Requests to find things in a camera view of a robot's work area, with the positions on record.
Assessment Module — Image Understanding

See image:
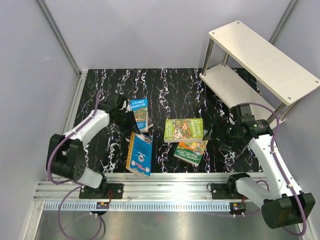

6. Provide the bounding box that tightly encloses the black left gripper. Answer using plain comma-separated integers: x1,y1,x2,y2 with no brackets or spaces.
112,109,141,136

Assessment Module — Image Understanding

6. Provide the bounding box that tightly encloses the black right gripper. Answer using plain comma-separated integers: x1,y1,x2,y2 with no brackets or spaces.
202,115,242,152

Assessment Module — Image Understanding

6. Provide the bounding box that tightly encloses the blue 26-Storey Treehouse book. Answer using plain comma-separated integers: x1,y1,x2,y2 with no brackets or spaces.
130,98,148,133

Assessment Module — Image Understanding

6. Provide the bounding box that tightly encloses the green 104-Storey Treehouse book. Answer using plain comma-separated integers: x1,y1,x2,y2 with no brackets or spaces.
174,140,208,167

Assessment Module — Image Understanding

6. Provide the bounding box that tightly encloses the lime 65-Storey Treehouse book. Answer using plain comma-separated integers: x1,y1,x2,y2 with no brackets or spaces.
163,118,204,143

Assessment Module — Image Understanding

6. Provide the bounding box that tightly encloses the blue back-cover book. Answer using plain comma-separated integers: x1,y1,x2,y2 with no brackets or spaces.
126,131,153,177

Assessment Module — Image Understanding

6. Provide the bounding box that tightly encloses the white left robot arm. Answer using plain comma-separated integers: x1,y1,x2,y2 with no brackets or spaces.
45,94,140,199

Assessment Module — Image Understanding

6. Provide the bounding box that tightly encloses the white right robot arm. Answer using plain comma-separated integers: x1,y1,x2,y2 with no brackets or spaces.
203,102,316,236

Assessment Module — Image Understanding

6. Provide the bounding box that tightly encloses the dark Tale of Two Cities book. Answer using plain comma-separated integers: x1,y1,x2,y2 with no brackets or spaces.
147,117,154,129

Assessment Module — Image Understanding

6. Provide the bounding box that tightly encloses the right controller board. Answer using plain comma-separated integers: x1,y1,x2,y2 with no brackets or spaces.
230,202,247,215

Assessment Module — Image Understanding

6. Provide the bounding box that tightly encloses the controller board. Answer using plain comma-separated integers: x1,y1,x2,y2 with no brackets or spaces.
96,202,110,210
230,202,247,215

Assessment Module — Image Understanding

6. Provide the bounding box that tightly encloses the white two-tier shelf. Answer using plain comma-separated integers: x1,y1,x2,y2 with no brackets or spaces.
200,20,320,122

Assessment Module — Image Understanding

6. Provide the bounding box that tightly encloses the left controller board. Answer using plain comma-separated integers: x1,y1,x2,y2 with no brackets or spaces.
96,202,110,210

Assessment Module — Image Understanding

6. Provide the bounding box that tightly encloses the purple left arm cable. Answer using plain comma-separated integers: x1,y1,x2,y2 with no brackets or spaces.
46,90,112,240

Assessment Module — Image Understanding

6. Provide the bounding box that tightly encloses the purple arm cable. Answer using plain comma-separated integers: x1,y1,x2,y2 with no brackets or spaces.
46,90,112,240
234,102,310,237

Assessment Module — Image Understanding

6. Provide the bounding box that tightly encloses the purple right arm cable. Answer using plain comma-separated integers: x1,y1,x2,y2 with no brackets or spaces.
234,102,310,237

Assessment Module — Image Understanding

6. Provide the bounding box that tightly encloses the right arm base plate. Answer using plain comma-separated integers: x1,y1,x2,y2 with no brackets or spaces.
206,182,247,200

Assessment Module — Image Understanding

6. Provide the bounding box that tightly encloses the aluminium frame rail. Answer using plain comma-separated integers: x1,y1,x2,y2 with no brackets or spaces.
32,172,275,202

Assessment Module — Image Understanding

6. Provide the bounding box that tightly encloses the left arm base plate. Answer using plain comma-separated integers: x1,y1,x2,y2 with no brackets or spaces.
79,183,124,200

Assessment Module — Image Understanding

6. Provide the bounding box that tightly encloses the slotted cable duct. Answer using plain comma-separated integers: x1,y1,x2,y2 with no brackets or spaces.
44,201,231,212

